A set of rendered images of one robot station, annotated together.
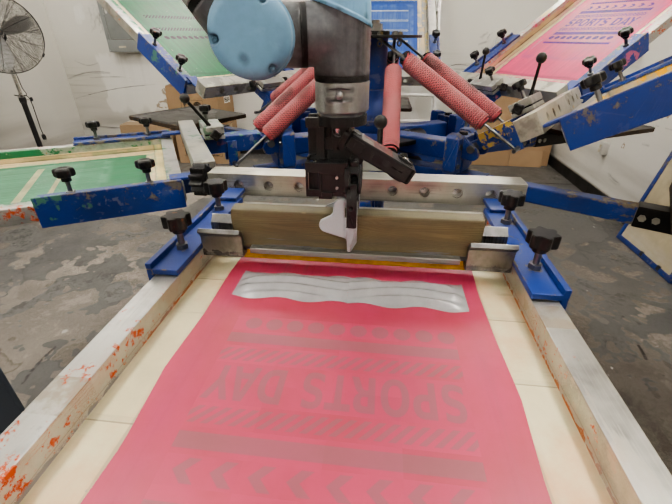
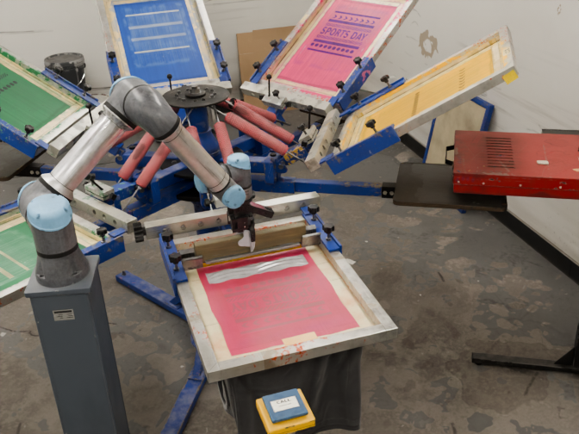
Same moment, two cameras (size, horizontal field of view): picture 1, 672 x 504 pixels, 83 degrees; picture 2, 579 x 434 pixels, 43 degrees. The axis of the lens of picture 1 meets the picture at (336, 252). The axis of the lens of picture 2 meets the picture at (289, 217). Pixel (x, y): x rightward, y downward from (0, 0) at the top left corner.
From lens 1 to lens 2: 201 cm
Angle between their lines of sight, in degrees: 20
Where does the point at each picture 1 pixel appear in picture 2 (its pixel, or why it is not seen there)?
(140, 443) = (226, 325)
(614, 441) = (353, 282)
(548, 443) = (339, 291)
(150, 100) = not seen: outside the picture
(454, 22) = not seen: outside the picture
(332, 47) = (239, 179)
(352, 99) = (248, 194)
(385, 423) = (294, 300)
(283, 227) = (220, 248)
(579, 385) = (345, 273)
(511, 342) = (326, 269)
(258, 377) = (246, 303)
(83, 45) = not seen: outside the picture
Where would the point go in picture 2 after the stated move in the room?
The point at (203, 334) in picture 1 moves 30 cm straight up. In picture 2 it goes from (214, 298) to (205, 219)
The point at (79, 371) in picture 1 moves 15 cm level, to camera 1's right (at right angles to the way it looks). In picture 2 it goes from (193, 313) to (238, 300)
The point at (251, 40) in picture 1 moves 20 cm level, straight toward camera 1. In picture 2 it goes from (237, 200) to (273, 224)
